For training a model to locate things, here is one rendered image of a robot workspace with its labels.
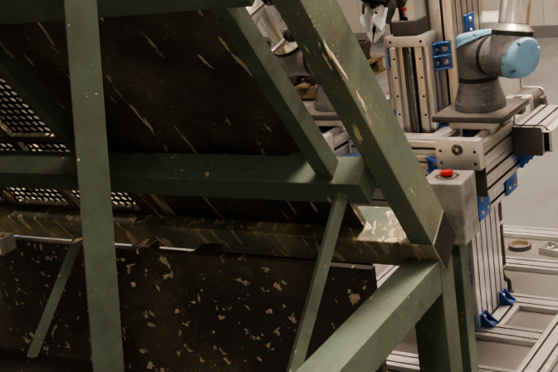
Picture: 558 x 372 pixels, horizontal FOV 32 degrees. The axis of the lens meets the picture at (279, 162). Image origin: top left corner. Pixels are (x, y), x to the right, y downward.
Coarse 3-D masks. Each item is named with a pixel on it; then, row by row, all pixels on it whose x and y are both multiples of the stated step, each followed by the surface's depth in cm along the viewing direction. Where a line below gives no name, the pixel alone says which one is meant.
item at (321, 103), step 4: (316, 80) 314; (316, 88) 315; (320, 88) 312; (316, 92) 315; (320, 92) 312; (324, 92) 311; (316, 96) 316; (320, 96) 312; (324, 96) 311; (316, 100) 316; (320, 100) 312; (324, 100) 311; (328, 100) 310; (316, 104) 314; (320, 104) 312; (324, 104) 311; (328, 104) 310; (316, 108) 314; (320, 108) 313; (324, 108) 311; (328, 108) 310; (332, 108) 310
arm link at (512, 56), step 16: (512, 0) 268; (528, 0) 268; (512, 16) 268; (528, 16) 270; (496, 32) 270; (512, 32) 267; (528, 32) 268; (496, 48) 270; (512, 48) 266; (528, 48) 268; (480, 64) 277; (496, 64) 271; (512, 64) 267; (528, 64) 269
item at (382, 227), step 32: (0, 224) 323; (32, 224) 314; (64, 224) 306; (128, 224) 291; (160, 224) 285; (192, 224) 280; (224, 224) 275; (256, 224) 270; (288, 224) 265; (384, 224) 251; (448, 224) 250; (288, 256) 273; (352, 256) 260; (384, 256) 254; (416, 256) 249; (448, 256) 250
